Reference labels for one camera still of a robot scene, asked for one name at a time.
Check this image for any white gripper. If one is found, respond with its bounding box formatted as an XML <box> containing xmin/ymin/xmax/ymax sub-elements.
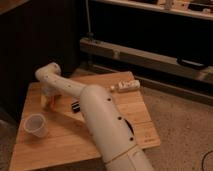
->
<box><xmin>41</xmin><ymin>87</ymin><xmax>61</xmax><ymax>110</ymax></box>

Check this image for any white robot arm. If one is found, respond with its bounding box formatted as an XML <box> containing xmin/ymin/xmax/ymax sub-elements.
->
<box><xmin>35</xmin><ymin>63</ymin><xmax>154</xmax><ymax>171</ymax></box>

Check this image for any translucent plastic cup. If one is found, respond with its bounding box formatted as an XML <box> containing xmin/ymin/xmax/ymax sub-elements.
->
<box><xmin>23</xmin><ymin>114</ymin><xmax>48</xmax><ymax>138</ymax></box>

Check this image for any black rectangular block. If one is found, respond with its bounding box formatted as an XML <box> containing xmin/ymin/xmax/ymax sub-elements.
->
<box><xmin>71</xmin><ymin>101</ymin><xmax>80</xmax><ymax>113</ymax></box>

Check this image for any wooden table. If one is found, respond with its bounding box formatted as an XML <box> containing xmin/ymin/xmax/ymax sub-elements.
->
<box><xmin>8</xmin><ymin>70</ymin><xmax>162</xmax><ymax>171</ymax></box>

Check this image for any metal pole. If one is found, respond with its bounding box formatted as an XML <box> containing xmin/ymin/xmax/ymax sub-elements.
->
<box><xmin>85</xmin><ymin>0</ymin><xmax>93</xmax><ymax>41</ymax></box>

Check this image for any long wooden shelf bench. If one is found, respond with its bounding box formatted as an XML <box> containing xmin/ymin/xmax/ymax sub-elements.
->
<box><xmin>79</xmin><ymin>37</ymin><xmax>213</xmax><ymax>84</ymax></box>

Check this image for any black handle on bench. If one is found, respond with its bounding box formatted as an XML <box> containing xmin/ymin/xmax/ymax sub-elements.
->
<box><xmin>176</xmin><ymin>58</ymin><xmax>208</xmax><ymax>70</ymax></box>

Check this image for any black cable on floor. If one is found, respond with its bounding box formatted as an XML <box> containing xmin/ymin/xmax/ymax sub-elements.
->
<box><xmin>200</xmin><ymin>149</ymin><xmax>213</xmax><ymax>171</ymax></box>

